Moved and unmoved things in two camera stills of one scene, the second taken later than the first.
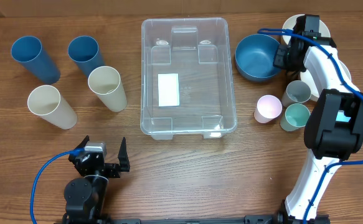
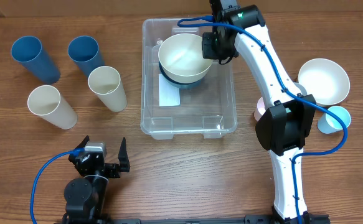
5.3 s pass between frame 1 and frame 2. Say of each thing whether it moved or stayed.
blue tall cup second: stayed
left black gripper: stayed
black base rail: stayed
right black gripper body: moved
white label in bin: stayed
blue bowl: moved
